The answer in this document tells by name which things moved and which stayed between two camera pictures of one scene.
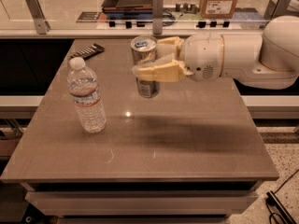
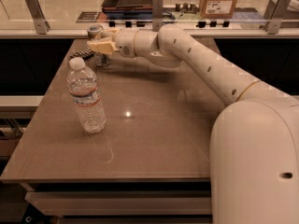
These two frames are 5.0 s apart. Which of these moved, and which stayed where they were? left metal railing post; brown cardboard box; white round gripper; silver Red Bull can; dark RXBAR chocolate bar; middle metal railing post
Moved: white round gripper; silver Red Bull can
Stayed: brown cardboard box; middle metal railing post; dark RXBAR chocolate bar; left metal railing post
